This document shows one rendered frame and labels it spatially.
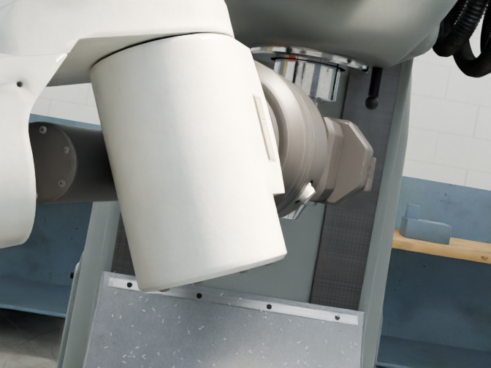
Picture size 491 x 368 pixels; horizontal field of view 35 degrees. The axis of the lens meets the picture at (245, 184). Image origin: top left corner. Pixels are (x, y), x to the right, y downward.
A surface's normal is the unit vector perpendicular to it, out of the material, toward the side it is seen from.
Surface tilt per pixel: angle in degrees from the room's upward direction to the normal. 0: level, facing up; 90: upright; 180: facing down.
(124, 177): 103
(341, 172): 89
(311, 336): 64
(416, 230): 90
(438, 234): 90
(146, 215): 98
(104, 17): 72
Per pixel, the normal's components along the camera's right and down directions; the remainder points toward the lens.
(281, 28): -0.36, 0.84
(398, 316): 0.04, 0.06
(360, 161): -0.27, 0.00
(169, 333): 0.11, -0.37
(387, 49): 0.20, 0.92
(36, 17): 0.53, -0.18
